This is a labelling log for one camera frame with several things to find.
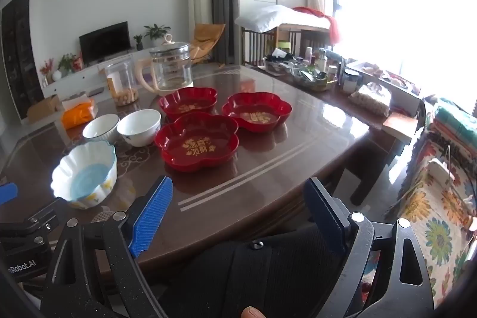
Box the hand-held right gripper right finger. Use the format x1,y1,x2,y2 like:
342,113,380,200
303,176,436,318

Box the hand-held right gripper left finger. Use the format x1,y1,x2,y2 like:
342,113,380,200
40,176,174,318

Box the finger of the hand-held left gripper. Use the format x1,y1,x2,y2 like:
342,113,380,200
0,197,71,237
0,183,19,207

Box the scalloped white and blue bowl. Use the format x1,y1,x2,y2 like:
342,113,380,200
51,140,118,210

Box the red flower-shaped plate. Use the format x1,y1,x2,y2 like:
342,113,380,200
154,112,239,173
157,87,218,121
222,92,293,133

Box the white blue-flowered bowl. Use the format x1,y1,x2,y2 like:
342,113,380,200
117,109,162,147

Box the white ribbed dark-rimmed bowl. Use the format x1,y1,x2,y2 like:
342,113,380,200
82,113,120,144

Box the person's right hand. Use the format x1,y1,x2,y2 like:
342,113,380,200
240,306,266,318

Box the cardboard box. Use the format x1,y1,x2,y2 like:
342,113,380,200
27,94,62,124

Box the orange tissue pack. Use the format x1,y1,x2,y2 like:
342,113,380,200
60,97,99,130

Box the brown book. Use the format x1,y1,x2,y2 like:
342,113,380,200
382,112,419,140

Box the floral patterned blanket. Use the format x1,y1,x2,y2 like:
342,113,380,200
384,98,477,307

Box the white power strip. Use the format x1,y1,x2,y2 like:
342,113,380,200
427,159,455,190

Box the clear bag of peanuts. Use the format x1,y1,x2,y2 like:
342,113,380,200
348,81,392,117

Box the red flower arrangement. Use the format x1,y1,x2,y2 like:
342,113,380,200
40,58,56,86

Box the white jar with dark lid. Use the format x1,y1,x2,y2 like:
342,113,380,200
342,69,360,95

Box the dark glass display cabinet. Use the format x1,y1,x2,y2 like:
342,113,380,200
0,0,44,120

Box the clear plastic snack jar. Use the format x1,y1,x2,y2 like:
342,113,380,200
103,57,140,107

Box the white storage box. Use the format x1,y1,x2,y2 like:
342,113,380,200
345,59,422,117

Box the wicker basket of toiletries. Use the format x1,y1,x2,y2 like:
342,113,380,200
263,49,338,92

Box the bushy green potted plant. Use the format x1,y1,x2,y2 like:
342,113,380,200
58,53,77,75

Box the white television cabinet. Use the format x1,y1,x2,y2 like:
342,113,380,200
40,48,155,100

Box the black television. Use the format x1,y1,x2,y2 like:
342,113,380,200
78,21,132,63

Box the dark wooden crib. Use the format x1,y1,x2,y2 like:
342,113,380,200
240,24,334,67

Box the large green potted plant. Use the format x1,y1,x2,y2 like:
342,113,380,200
144,24,171,47

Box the orange lounge chair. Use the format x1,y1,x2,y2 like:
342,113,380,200
188,23,226,62

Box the red cloth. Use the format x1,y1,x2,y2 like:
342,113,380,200
292,6,341,44

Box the white pillow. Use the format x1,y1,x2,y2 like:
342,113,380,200
235,4,299,32

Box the covered standing air conditioner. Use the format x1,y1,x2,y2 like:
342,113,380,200
187,0,214,54

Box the glass kettle with cream handle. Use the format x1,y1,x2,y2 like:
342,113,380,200
134,34,193,97

